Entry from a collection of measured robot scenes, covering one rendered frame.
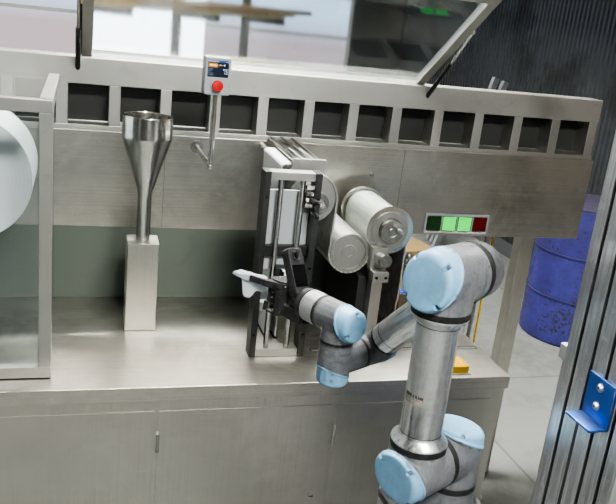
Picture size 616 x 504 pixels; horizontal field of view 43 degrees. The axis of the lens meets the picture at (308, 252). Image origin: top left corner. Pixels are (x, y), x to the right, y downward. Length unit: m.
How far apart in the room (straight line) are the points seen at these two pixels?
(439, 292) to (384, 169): 1.28
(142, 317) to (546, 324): 3.28
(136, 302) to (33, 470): 0.54
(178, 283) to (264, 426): 0.65
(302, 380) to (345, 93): 0.96
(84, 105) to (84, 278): 0.54
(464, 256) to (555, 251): 3.56
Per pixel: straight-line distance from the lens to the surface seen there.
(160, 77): 2.45
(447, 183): 2.77
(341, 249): 2.33
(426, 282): 1.45
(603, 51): 6.10
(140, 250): 2.28
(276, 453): 2.25
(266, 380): 2.12
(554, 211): 3.01
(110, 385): 2.06
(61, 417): 2.11
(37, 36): 8.43
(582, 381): 1.59
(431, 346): 1.50
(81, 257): 2.56
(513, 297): 3.25
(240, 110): 2.57
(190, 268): 2.60
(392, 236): 2.35
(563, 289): 5.04
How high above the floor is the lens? 1.86
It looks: 17 degrees down
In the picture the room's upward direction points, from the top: 6 degrees clockwise
